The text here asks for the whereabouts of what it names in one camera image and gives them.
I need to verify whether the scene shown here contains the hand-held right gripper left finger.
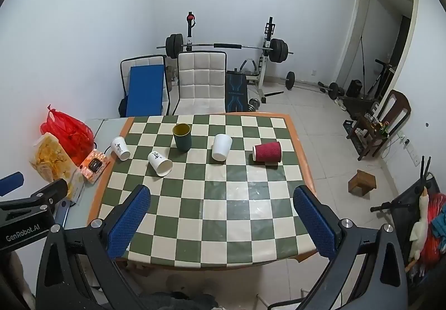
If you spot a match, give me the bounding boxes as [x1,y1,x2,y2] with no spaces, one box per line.
[35,184,152,310]

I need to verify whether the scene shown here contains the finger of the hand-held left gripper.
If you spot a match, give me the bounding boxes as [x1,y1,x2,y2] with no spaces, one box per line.
[0,178,69,212]
[0,172,25,196]

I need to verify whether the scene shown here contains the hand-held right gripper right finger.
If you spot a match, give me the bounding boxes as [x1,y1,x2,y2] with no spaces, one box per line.
[268,185,409,310]

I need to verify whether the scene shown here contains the white printed paper cup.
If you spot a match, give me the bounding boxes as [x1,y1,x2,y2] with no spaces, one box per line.
[147,150,174,177]
[110,136,131,161]

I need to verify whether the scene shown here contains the red ribbed paper cup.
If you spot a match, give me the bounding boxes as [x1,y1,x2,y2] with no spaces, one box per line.
[253,141,282,164]

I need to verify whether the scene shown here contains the dark green cup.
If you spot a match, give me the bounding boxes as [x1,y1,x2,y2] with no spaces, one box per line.
[173,123,192,152]

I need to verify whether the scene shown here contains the plain white paper cup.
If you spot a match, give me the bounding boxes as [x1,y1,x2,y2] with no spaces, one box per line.
[211,133,233,162]

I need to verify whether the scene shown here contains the yellow snack bag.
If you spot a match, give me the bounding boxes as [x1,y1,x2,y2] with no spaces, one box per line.
[33,132,86,201]

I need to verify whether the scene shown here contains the orange wipes packet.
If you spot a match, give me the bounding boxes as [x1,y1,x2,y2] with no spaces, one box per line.
[78,150,111,185]

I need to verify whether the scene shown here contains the red plastic bag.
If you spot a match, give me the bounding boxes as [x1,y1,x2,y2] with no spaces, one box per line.
[40,104,96,166]

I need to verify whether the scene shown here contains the small wooden stool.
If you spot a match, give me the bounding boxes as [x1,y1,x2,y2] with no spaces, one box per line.
[348,169,377,197]

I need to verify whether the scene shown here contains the grey side table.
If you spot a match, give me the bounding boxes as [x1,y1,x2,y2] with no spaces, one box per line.
[63,117,127,231]

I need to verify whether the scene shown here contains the black tripod bar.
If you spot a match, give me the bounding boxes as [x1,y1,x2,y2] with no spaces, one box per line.
[370,201,417,213]

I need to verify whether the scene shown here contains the green checkered tablecloth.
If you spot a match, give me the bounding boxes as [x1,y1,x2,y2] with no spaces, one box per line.
[87,112,318,267]

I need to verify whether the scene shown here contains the dark cloth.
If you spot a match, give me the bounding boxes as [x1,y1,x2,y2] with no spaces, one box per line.
[139,290,221,310]

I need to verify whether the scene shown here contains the white goose toy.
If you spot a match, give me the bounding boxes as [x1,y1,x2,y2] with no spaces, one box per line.
[406,187,433,271]

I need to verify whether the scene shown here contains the black storage bin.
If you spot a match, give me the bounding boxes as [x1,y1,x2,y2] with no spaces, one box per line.
[393,172,446,310]

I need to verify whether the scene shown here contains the orange red mesh bundle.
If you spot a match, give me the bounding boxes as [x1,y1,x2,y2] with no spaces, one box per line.
[417,193,446,276]

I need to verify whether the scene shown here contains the black router antennas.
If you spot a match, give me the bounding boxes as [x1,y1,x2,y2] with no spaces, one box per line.
[420,155,433,189]

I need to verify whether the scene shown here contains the blue mat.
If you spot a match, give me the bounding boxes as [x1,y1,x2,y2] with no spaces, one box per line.
[125,65,165,118]

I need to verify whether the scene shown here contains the short barbell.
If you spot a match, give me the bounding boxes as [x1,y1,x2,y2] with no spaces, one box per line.
[285,71,346,100]

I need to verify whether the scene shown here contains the dark wooden chair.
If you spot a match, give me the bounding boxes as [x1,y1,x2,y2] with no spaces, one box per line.
[346,89,412,162]

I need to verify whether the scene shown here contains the black speaker box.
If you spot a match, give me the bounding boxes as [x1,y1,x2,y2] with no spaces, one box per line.
[346,79,365,98]

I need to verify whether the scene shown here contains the white padded chair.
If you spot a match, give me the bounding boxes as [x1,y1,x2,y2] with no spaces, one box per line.
[120,54,172,117]
[173,51,227,116]

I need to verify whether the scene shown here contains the black kick scooter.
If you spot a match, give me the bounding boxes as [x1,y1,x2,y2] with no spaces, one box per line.
[364,58,397,102]

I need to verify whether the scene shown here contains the white barbell rack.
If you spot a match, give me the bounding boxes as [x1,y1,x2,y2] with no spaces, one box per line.
[184,11,277,104]

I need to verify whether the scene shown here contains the long barbell with black plates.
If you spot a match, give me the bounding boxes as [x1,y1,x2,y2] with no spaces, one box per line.
[165,33,294,63]

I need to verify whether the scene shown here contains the door frame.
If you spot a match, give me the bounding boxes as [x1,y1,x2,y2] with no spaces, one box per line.
[336,0,419,102]

